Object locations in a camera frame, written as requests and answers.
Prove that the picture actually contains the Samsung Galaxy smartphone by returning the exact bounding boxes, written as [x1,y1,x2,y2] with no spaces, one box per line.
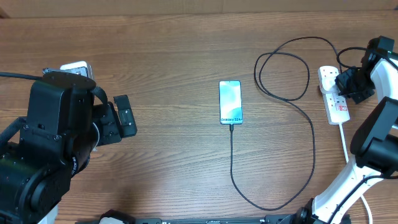
[219,80,243,124]

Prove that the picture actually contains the black USB charging cable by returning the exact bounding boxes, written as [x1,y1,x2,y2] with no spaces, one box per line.
[229,36,343,212]

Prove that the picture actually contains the white power extension strip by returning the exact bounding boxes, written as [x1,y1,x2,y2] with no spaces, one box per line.
[318,66,350,125]

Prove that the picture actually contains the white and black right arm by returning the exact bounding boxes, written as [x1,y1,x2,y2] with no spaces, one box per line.
[282,36,397,223]

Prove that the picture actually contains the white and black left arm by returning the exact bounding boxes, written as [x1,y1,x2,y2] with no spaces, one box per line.
[1,71,137,223]

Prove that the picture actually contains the white charger plug adapter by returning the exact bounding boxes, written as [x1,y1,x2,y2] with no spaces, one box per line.
[320,76,338,94]

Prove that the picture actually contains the white power strip cord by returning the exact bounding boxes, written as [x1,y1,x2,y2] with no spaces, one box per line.
[338,123,374,224]

